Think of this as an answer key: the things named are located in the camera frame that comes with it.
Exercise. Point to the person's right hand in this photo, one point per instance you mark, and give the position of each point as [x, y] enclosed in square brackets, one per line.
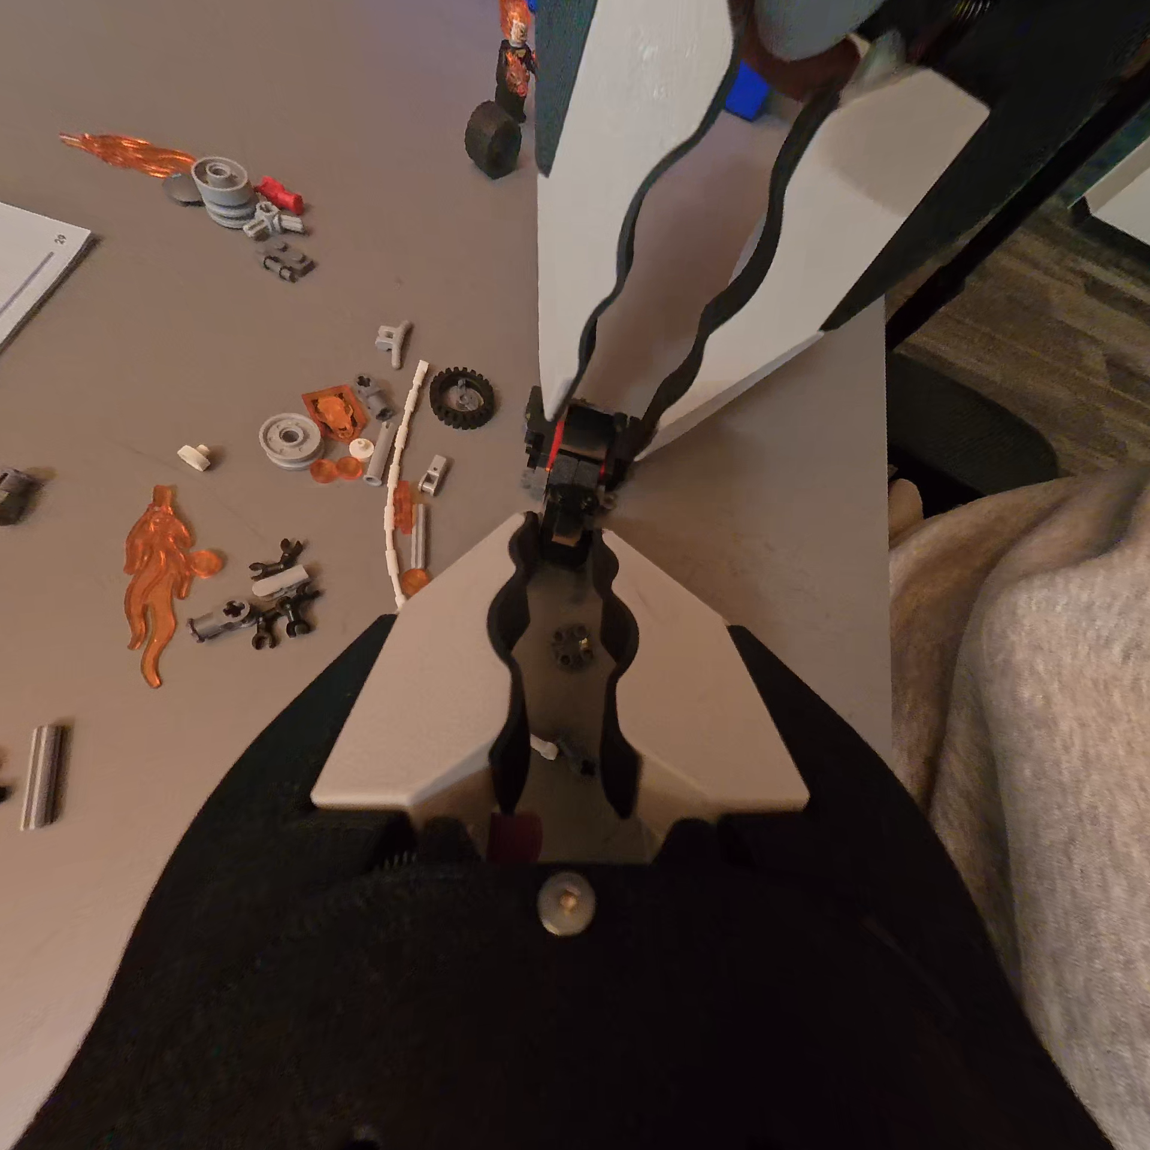
[801, 73]

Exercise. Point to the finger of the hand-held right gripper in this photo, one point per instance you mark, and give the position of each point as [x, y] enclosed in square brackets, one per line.
[611, 136]
[853, 199]

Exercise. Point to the large orange lego flame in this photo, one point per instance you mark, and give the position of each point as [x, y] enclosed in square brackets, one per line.
[161, 566]

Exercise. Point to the lego instruction booklet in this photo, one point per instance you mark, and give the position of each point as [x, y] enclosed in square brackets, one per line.
[36, 271]

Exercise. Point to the thin orange lego flame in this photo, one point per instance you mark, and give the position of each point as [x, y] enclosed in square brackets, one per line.
[126, 156]

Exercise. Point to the light grey lego beam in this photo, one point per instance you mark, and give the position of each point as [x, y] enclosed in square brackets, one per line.
[44, 776]

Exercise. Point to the small dark lego piece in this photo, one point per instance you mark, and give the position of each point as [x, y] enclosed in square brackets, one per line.
[580, 758]

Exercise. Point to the dark grey lego clip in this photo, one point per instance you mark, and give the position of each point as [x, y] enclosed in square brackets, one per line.
[288, 263]

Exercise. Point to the dark round lego plate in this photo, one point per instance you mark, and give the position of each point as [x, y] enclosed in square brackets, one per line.
[183, 191]

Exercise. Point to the orange lego blade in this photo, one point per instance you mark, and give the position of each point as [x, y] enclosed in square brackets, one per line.
[404, 506]

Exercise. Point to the dark round lego gear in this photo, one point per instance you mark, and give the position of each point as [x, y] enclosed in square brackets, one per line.
[572, 648]

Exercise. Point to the stacked grey lego rims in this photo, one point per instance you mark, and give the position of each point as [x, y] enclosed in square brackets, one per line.
[224, 191]

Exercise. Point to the small grey lego clip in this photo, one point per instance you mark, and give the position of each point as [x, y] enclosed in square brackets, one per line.
[433, 474]

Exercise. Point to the black lego motorcycle assembly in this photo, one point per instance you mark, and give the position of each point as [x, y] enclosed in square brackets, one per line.
[583, 441]

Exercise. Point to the black lego tire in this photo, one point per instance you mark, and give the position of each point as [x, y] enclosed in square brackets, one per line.
[462, 398]

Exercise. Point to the orange round lego stud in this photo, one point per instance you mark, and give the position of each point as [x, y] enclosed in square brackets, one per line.
[325, 470]
[349, 469]

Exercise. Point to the small white lego piece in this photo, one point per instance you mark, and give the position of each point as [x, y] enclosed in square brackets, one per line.
[540, 746]

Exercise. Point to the dark grey lego block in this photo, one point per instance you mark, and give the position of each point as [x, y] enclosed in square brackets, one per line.
[18, 496]

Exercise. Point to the small red lego piece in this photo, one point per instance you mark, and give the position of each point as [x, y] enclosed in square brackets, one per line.
[278, 195]

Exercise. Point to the thin grey lego bar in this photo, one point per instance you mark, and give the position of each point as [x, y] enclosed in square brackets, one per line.
[419, 537]

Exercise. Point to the flame-head lego minifigure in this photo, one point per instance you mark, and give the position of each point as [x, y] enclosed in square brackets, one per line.
[517, 64]

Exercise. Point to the grey technic lego connector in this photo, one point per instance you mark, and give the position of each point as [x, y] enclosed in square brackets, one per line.
[218, 621]

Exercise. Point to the dark grey lego pin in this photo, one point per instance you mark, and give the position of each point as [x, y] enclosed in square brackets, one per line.
[372, 396]

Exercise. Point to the grey lego wheel rim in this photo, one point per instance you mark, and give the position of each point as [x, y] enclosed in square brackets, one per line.
[290, 441]

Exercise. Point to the light grey lego bracket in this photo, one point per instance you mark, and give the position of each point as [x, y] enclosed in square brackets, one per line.
[394, 339]

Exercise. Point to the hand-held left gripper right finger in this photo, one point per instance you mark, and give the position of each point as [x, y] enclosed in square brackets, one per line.
[711, 711]

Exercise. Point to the black lego claw piece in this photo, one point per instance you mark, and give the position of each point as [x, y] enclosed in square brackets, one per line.
[276, 558]
[282, 619]

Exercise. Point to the pale grey lego cylinder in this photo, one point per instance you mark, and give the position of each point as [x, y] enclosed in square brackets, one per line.
[280, 582]

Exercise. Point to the orange skull lego tile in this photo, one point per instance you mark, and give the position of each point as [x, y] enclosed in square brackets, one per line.
[335, 414]

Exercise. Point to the white lego knob piece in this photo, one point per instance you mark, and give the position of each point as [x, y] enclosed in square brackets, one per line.
[194, 459]

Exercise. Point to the blue plastic bin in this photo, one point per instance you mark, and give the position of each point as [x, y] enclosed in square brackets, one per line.
[746, 91]

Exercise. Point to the orange round lego tile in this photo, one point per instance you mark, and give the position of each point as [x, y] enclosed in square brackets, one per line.
[415, 582]

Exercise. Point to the light grey lego connector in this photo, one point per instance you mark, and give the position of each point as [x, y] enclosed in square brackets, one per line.
[274, 222]

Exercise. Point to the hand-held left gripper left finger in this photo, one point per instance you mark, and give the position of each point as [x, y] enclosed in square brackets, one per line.
[423, 701]

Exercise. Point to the light grey lego bar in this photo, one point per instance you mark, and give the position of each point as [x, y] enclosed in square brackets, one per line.
[380, 455]

